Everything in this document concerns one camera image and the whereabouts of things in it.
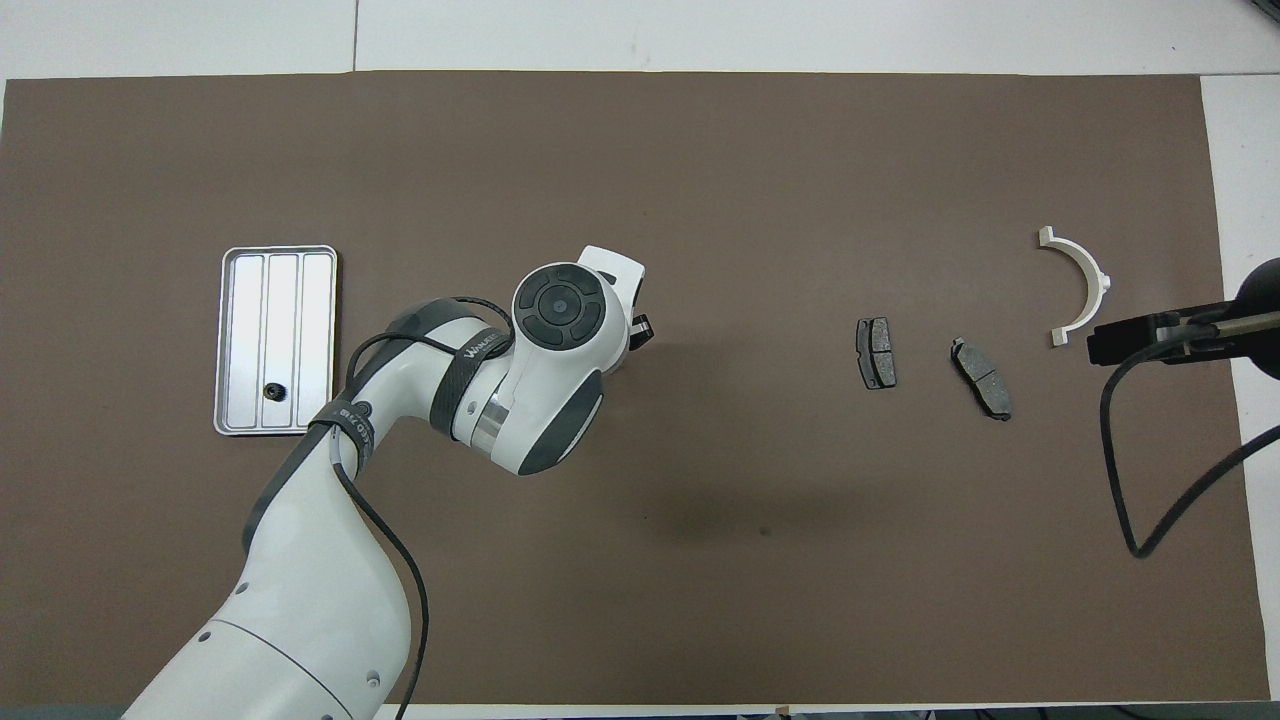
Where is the white semicircular plastic bracket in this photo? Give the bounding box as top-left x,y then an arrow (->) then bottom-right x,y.
1037,226 -> 1114,348

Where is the brown table mat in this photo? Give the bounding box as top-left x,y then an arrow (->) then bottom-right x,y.
0,72 -> 1271,707

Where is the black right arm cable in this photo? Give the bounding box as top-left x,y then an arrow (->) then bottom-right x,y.
1099,330 -> 1280,560

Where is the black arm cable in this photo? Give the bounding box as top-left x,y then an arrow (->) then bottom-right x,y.
328,295 -> 517,720
1099,330 -> 1280,560

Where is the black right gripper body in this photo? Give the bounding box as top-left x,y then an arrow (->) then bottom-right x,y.
1135,258 -> 1280,381

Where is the dark grey brake pad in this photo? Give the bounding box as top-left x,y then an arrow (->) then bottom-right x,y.
855,317 -> 899,391
950,337 -> 1014,422

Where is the silver metal tray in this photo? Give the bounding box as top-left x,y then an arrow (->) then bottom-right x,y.
213,245 -> 339,437

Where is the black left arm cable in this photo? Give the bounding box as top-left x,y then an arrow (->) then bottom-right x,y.
328,295 -> 517,720

